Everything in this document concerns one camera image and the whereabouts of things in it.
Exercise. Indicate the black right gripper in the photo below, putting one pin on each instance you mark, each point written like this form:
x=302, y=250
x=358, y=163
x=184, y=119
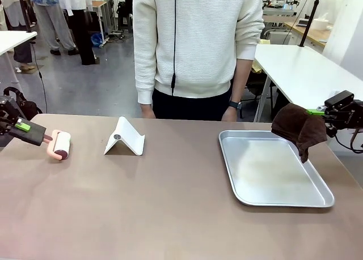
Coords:
x=346, y=112

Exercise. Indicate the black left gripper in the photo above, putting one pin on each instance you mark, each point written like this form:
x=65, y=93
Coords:
x=7, y=115

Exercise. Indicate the brown towel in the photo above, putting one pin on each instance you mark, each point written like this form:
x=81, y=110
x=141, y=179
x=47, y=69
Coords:
x=300, y=124

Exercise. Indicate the pink lint roller black grip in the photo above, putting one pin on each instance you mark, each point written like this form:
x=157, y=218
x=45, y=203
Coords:
x=58, y=145

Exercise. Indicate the person's right forearm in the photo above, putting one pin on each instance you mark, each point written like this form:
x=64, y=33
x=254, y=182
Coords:
x=144, y=78

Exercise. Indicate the person's left forearm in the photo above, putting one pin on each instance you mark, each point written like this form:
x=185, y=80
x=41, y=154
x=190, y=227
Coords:
x=241, y=78

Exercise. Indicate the person's left hand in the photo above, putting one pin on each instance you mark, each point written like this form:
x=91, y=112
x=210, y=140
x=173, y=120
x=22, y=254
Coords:
x=229, y=115

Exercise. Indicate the person's right hand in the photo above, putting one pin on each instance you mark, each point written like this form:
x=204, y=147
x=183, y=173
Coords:
x=148, y=112

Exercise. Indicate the black bag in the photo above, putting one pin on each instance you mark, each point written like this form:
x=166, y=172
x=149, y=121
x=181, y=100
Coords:
x=24, y=104

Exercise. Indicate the white side table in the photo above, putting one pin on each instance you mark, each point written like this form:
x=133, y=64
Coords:
x=306, y=70

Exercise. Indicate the silver metal tray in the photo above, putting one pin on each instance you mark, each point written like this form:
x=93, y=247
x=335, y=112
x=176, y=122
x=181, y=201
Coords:
x=272, y=172

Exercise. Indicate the black wrist watch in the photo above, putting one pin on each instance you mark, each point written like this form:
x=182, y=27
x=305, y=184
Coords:
x=234, y=104

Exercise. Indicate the yellow sheet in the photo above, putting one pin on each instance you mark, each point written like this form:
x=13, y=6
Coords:
x=256, y=59

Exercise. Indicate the wooden top workbench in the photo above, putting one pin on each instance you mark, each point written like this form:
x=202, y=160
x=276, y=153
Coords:
x=309, y=30

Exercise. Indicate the bystander in dark skirt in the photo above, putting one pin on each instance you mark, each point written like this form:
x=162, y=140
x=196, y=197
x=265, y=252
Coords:
x=20, y=30

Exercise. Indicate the white tissue roll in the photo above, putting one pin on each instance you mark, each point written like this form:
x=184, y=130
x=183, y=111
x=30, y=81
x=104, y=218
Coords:
x=320, y=21

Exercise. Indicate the white folding tablet stand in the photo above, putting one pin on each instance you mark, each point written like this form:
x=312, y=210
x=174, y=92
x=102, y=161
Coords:
x=127, y=138

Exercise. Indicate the black slanted pole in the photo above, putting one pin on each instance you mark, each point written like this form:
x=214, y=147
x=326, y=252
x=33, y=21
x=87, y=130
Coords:
x=310, y=16

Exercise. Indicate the bystander in floral shirt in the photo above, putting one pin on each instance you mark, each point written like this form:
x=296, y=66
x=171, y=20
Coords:
x=54, y=19

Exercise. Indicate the blue plastic bag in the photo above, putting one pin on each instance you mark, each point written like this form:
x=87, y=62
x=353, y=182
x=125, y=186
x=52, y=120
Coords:
x=97, y=40

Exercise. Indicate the bystander in black trousers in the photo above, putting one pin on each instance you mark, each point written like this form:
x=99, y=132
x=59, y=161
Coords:
x=82, y=27

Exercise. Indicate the black tripod pole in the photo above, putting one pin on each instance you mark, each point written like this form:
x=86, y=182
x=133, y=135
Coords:
x=24, y=10

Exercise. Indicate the wooden top desk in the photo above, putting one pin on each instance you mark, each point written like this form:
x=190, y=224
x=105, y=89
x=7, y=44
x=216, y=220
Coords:
x=103, y=10

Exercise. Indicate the person in white sweater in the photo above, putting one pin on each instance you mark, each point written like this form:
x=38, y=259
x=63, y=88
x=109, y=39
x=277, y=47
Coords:
x=198, y=44

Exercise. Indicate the black chair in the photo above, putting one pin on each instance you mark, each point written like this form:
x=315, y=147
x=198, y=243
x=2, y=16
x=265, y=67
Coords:
x=124, y=15

